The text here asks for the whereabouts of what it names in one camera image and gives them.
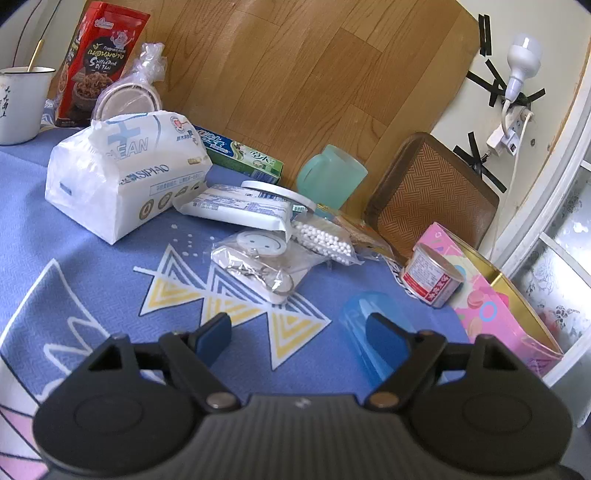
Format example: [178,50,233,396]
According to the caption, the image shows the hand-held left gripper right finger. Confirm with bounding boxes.
[365,313,514,409]

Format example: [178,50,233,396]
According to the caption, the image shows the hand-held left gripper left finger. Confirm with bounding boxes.
[88,312,242,411]

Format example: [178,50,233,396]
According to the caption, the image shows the blue transparent plastic cup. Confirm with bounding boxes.
[339,292,417,385]

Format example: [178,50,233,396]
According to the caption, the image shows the smiley hook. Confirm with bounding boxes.
[211,230,334,305]

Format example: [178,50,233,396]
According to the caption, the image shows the pink printed box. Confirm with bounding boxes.
[417,222,565,372]

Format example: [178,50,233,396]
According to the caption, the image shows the bag of white beads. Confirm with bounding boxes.
[290,210,366,267]

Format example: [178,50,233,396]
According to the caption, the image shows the white wet wipes pack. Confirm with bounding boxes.
[174,184,297,243]

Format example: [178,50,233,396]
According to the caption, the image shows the black white striped packet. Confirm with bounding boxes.
[384,257,413,291]

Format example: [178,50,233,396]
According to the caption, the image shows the red and white can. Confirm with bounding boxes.
[400,243,465,309]

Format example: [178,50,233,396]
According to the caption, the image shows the orange snack packet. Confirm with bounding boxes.
[323,208,394,262]

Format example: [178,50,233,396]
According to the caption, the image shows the blue printed tablecloth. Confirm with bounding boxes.
[0,99,474,480]

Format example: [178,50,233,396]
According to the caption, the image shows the green plastic cup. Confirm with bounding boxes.
[296,144,369,211]

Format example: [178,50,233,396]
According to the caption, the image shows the green toothpaste box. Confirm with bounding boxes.
[193,124,285,184]

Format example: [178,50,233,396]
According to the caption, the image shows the white tissue pack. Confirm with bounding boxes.
[45,111,213,244]

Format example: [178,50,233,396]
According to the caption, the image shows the black tape cross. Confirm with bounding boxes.
[453,131,509,193]
[465,60,546,110]

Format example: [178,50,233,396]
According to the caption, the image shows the white power strip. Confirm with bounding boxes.
[486,104,535,158]

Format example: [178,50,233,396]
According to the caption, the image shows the clear bag with round bowl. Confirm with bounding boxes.
[93,43,168,121]

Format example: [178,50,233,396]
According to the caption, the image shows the wooden board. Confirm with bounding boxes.
[46,0,481,185]

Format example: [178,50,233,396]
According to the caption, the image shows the white enamel mug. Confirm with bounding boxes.
[0,67,56,146]

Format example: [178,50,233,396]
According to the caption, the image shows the red snack bag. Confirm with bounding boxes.
[55,1,151,128]

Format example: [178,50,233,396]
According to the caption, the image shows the white light bulb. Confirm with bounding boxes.
[504,33,544,103]

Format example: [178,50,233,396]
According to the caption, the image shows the black tape strip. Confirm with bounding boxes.
[477,14,493,58]

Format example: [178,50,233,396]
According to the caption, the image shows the gold stick in mug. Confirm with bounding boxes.
[27,41,45,73]

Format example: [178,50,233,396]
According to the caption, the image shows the white cable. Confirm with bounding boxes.
[488,111,533,266]

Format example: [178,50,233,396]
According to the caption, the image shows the white window frame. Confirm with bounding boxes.
[496,41,591,391]

